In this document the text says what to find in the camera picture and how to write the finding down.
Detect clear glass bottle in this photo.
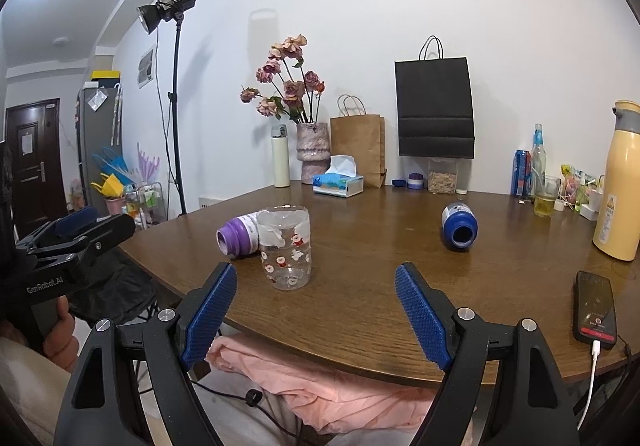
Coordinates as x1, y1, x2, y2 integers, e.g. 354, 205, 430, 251
530, 124, 547, 199

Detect dried pink flowers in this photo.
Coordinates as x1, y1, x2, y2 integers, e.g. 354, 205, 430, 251
240, 33, 326, 124

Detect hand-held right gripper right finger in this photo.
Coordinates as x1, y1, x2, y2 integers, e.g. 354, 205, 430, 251
394, 262, 583, 446

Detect yellow thermos jug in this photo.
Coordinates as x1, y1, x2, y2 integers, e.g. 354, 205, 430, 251
592, 100, 640, 261

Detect white thermos bottle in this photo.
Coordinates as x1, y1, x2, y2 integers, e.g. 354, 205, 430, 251
271, 124, 291, 188

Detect glass with yellow drink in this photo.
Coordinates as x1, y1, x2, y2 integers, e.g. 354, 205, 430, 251
533, 175, 562, 219

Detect blue drink can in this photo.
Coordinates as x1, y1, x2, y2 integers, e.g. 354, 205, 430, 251
511, 149, 532, 198

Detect pink textured vase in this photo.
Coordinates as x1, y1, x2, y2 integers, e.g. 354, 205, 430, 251
296, 122, 332, 185

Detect clear food container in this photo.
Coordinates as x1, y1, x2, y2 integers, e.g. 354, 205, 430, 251
427, 157, 459, 195

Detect purple and white cup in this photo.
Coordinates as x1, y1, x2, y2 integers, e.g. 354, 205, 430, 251
216, 212, 262, 259

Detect yellow box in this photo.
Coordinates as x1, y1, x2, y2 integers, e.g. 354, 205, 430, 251
91, 70, 122, 89

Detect black chair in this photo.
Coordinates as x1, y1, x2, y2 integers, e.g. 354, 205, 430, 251
67, 246, 183, 377

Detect grey refrigerator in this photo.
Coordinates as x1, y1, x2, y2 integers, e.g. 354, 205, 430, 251
76, 84, 123, 217

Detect blue and yellow baskets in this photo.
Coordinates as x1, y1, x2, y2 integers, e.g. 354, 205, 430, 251
91, 148, 138, 199

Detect clear printed glass cup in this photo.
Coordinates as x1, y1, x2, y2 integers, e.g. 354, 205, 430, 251
256, 206, 312, 291

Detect purple plastic hangers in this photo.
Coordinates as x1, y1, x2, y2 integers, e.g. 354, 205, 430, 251
137, 142, 161, 184

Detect black cable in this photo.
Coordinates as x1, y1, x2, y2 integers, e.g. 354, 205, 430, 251
192, 376, 306, 437

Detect wire storage rack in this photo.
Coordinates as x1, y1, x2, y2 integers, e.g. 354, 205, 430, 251
125, 182, 168, 229

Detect black smartphone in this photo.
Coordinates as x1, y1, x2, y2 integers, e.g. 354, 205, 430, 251
572, 270, 618, 351

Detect blue tissue box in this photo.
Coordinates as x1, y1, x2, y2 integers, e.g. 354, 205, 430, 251
313, 155, 364, 198

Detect blue and white cup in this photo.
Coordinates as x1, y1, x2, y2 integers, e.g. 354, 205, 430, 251
441, 202, 479, 250

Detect pink clothing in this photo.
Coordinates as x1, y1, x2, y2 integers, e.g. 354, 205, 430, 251
207, 333, 476, 446

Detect brown paper bag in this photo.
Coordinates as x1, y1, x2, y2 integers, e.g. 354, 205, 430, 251
330, 94, 387, 189

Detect person's left hand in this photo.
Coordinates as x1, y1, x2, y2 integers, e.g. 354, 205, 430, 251
42, 298, 78, 372

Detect person's left forearm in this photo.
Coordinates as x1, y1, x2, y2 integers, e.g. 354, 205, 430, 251
0, 336, 76, 446

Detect colourful snack packets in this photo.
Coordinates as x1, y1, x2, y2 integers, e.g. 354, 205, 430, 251
560, 165, 606, 207

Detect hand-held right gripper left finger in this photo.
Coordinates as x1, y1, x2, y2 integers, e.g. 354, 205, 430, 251
52, 262, 238, 446

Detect black paper bag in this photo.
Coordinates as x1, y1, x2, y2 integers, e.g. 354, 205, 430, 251
394, 36, 476, 159

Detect dark brown door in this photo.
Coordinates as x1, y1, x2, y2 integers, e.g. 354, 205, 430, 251
5, 98, 67, 227

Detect white power adapter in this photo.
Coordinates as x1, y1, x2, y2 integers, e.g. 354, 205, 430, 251
580, 188, 607, 221

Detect white charging cable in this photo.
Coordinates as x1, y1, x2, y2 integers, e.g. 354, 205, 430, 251
577, 340, 601, 431

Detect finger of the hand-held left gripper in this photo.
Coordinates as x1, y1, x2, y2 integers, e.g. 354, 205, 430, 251
15, 205, 101, 251
27, 214, 137, 277

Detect grey wall panel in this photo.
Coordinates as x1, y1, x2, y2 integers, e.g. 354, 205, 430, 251
137, 49, 154, 89

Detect black studio light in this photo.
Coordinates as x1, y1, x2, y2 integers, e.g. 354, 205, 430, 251
137, 0, 199, 35

